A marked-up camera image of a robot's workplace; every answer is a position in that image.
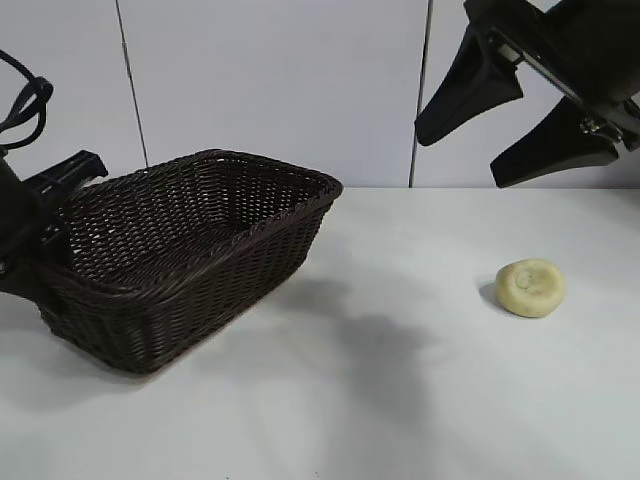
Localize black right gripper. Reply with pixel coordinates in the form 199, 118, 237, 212
414, 0, 640, 190

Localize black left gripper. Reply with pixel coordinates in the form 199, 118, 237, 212
0, 148, 109, 321

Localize dark brown wicker basket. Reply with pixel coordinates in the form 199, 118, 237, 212
37, 147, 344, 376

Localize pale yellow egg yolk pastry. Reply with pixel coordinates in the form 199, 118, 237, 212
495, 257, 567, 319

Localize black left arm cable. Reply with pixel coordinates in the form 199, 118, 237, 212
0, 49, 55, 151

